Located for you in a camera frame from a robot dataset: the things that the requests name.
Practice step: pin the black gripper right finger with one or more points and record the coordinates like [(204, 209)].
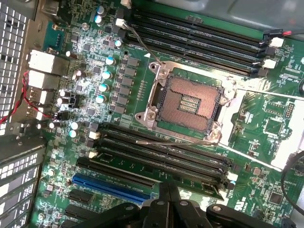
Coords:
[(228, 216)]

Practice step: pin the silver rear port block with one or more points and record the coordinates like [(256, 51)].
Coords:
[(45, 62), (42, 96), (40, 79)]

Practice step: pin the green computer motherboard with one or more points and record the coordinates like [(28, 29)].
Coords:
[(140, 71)]

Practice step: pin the thin metal locking lever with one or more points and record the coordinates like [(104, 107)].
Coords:
[(147, 45), (175, 143)]

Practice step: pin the grey metal PC case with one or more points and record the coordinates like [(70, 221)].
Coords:
[(14, 147)]

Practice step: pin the long black expansion slot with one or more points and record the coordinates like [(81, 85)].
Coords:
[(114, 171)]

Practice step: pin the short black expansion slot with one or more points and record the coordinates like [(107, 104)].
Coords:
[(78, 211), (80, 196)]

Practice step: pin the blue expansion slot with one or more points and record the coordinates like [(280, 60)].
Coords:
[(111, 188)]

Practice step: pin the silver blue capacitor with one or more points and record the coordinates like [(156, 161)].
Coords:
[(73, 133), (100, 10), (98, 20), (100, 99), (109, 61), (107, 75), (74, 125), (103, 88), (118, 43)]

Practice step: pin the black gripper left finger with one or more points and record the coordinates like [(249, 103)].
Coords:
[(133, 216)]

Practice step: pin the CPU socket with gold pins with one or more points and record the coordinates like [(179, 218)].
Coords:
[(190, 102)]

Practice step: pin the black RAM slot white latch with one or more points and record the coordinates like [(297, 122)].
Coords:
[(202, 26), (202, 45), (166, 167), (166, 152)]

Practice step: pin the silver CPU socket cover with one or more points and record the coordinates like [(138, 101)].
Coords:
[(240, 152)]

